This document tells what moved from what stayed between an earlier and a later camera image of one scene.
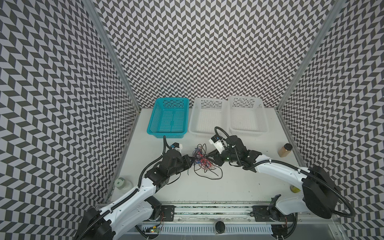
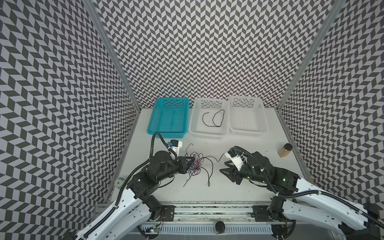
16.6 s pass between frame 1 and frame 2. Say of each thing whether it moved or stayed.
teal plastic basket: stayed
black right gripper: moved
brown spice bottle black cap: stayed
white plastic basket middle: stayed
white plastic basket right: stayed
